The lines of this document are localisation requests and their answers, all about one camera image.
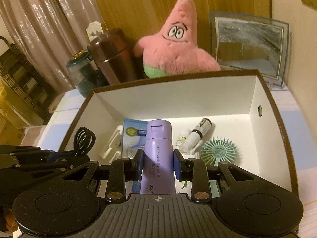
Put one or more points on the checkered tablecloth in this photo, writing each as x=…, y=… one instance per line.
x=301, y=142

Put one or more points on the purple lotion tube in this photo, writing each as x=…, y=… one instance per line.
x=158, y=169

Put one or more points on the brown metal canister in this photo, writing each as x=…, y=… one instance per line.
x=113, y=57

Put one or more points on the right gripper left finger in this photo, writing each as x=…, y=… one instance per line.
x=122, y=171

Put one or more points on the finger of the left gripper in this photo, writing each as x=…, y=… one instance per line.
x=68, y=158

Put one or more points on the cardboard boxes stack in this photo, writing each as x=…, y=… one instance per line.
x=16, y=114

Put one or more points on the brown cap spray bottle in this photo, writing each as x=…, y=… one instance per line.
x=195, y=136

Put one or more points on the dark green glass jar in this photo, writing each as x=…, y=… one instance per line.
x=85, y=75

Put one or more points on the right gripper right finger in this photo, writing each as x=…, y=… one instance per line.
x=195, y=171

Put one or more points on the dark wooden shelf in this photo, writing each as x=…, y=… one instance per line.
x=21, y=76

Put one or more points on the long white green box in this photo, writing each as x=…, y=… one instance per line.
x=185, y=186

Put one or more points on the pink starfish plush toy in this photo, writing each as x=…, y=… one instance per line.
x=174, y=50

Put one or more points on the framed sand art picture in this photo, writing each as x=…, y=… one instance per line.
x=243, y=41

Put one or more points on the blue white medicine box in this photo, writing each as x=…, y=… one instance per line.
x=133, y=137

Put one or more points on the mint green handheld fan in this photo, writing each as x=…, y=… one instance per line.
x=218, y=150

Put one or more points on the small white pill bottle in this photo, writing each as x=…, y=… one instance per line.
x=182, y=137

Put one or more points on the patterned brown curtain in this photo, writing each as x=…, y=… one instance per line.
x=49, y=33

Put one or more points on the brown cardboard storage box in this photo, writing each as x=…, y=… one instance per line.
x=238, y=103

